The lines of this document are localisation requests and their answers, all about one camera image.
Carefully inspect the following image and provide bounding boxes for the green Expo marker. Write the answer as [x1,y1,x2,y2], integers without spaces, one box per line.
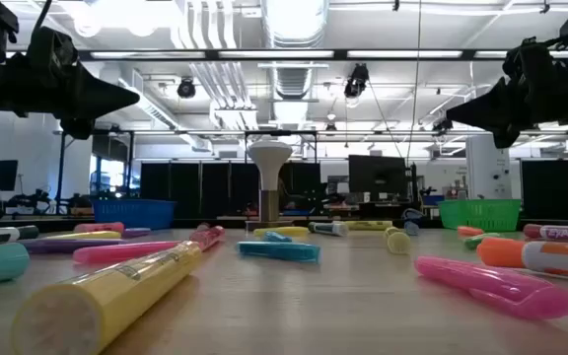
[307,221,350,238]

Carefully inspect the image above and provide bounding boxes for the slim green highlighter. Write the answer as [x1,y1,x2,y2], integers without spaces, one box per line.
[462,232,503,250]

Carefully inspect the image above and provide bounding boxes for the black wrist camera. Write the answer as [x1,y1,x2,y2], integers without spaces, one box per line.
[26,25,80,68]
[502,35,564,83]

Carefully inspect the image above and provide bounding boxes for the white column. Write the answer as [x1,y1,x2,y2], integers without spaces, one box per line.
[464,133,513,201]

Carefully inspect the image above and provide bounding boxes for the orange Expo marker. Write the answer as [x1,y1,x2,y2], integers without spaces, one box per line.
[476,237,568,283]

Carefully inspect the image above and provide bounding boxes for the black partition panels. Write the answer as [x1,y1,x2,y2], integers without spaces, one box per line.
[139,161,322,221]
[520,158,568,222]

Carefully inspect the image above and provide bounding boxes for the white mushroom lamp metal base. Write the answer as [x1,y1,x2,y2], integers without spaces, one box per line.
[245,139,295,232]

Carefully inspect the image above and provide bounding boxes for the green plastic basket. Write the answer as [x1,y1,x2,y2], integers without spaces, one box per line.
[437,198,523,233]

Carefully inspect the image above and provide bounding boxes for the black overhead beam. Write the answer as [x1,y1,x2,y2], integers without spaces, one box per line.
[5,47,568,62]

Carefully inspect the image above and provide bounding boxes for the slim pink highlighter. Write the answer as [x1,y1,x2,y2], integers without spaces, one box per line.
[72,240,182,265]
[73,221,126,235]

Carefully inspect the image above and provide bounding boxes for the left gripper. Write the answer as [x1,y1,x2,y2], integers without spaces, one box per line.
[0,52,142,141]

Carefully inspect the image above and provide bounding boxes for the black stand post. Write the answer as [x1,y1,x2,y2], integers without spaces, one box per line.
[56,131,66,216]

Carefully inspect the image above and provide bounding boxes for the coral pink highlighter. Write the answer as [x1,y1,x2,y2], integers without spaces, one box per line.
[188,225,227,251]

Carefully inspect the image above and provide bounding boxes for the slim yellow highlighter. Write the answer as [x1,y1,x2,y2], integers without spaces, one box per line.
[252,225,311,239]
[41,230,123,242]

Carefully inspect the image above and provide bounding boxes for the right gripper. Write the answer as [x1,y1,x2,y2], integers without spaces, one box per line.
[445,68,568,150]

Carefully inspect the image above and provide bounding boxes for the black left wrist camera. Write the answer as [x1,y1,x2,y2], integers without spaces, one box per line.
[26,25,80,68]

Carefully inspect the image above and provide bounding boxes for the slim blue highlighter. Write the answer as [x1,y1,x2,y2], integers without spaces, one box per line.
[262,231,294,244]
[237,241,321,264]

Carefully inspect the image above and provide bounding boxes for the black horizontal bar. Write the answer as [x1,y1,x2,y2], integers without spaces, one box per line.
[54,128,568,139]

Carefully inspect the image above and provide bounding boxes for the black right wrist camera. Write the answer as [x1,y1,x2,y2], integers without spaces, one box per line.
[502,35,564,83]

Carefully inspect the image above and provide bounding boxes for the blue plastic basket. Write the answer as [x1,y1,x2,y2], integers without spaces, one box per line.
[91,198,177,231]

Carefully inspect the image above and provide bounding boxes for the black hanging camera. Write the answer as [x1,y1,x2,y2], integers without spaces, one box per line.
[342,62,370,100]
[176,76,197,100]

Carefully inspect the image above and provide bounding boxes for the black left camera cable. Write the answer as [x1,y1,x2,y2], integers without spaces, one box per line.
[34,0,53,31]

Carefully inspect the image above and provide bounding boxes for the fat pink highlighter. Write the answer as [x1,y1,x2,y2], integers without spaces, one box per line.
[414,254,568,321]

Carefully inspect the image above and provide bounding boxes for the fat yellow Sharpie highlighter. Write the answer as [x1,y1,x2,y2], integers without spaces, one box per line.
[11,240,202,355]

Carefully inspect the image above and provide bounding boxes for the slim purple highlighter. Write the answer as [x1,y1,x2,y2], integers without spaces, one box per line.
[17,238,130,255]
[121,227,153,240]

